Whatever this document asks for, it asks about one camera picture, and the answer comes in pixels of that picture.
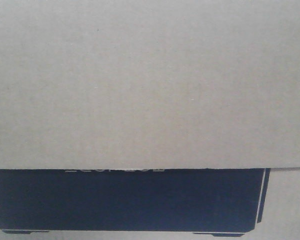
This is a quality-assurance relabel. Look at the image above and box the brown cardboard box black print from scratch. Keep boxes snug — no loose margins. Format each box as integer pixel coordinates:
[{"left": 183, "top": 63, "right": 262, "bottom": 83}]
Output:
[{"left": 0, "top": 0, "right": 300, "bottom": 240}]

